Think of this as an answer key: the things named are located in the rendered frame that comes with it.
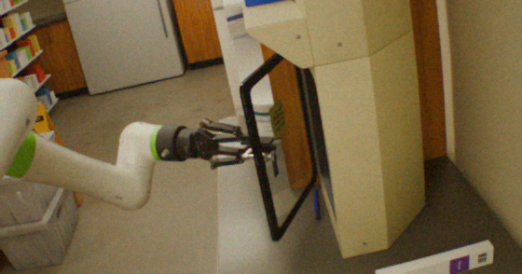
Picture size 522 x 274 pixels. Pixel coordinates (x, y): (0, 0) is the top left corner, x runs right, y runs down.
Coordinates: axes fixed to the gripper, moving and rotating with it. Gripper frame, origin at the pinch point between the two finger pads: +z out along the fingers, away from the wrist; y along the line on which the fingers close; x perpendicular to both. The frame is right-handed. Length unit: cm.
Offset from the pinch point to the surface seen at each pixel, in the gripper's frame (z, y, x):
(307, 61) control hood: 18.6, 22.5, -7.4
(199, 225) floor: -118, -120, 120
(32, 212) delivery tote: -189, -81, 61
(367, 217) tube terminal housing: 25.7, -15.8, -3.7
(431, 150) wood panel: 34, -23, 42
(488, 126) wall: 52, -7, 25
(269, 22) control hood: 13.1, 31.0, -9.0
